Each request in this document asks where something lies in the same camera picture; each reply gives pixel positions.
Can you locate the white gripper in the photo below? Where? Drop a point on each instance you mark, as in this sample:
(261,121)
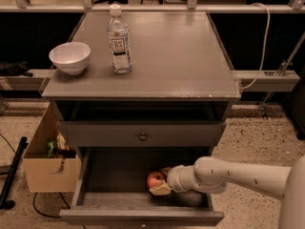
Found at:
(173,177)

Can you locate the red apple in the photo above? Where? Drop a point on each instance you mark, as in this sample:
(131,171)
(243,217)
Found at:
(154,179)

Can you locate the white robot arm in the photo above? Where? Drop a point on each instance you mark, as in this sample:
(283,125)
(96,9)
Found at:
(211,175)

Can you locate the grey open middle drawer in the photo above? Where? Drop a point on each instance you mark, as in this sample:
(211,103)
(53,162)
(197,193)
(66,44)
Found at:
(112,190)

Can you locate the grey wooden drawer cabinet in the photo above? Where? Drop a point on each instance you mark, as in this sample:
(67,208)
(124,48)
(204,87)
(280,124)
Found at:
(179,73)

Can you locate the grey top drawer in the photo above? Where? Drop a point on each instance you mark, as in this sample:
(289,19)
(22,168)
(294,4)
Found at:
(141,134)

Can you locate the green item in box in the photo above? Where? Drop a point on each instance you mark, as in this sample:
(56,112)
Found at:
(51,148)

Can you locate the cardboard box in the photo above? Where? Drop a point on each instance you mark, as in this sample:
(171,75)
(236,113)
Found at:
(48,174)

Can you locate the white bowl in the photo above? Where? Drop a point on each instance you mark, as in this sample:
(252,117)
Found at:
(71,58)

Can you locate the clear plastic water bottle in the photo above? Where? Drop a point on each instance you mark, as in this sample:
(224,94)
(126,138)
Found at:
(118,33)

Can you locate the black pole stand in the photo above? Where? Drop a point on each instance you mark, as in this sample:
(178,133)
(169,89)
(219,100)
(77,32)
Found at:
(5,203)

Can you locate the black object on ledge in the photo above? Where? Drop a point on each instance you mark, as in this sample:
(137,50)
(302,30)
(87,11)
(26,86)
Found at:
(14,69)

